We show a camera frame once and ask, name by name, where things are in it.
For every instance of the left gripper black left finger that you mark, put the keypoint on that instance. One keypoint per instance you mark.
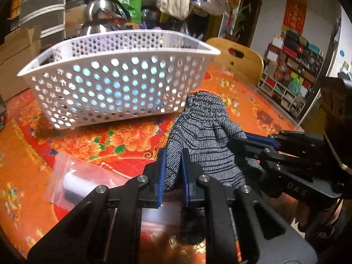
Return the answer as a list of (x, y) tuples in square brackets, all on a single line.
[(105, 226)]

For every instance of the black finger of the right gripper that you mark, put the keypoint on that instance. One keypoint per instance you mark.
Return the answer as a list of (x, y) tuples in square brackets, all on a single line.
[(288, 139), (255, 147)]

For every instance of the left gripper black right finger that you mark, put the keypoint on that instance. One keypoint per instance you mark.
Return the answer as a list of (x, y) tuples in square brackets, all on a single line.
[(240, 226)]

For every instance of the grey knitted work glove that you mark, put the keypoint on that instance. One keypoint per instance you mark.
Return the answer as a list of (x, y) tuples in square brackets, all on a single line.
[(204, 128)]

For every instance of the white perforated plastic basket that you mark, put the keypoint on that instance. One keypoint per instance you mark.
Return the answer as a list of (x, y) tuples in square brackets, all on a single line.
[(118, 75)]

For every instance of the clear zip bag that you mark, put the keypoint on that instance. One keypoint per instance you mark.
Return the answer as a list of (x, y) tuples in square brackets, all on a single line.
[(73, 179)]

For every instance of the shelf of colourful boxes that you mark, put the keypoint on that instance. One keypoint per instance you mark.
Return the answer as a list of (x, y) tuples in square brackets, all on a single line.
[(291, 68)]

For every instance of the right wooden chair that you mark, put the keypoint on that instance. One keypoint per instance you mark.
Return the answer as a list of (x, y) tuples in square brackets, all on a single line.
[(243, 62)]

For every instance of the upper stainless steel kettle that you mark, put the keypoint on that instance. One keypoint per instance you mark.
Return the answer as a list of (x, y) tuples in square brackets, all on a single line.
[(97, 10)]

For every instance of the stainless steel kettle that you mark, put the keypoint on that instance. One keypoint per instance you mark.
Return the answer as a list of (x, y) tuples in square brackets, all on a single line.
[(97, 10), (92, 28)]

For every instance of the lower stainless steel kettle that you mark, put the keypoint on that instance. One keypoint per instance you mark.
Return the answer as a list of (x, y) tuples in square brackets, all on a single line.
[(92, 28)]

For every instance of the brown cardboard box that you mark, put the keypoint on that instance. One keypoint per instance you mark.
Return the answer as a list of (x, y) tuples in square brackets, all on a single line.
[(20, 47)]

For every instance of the red wall scroll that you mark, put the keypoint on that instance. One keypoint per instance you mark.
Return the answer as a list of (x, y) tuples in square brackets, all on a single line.
[(295, 14)]

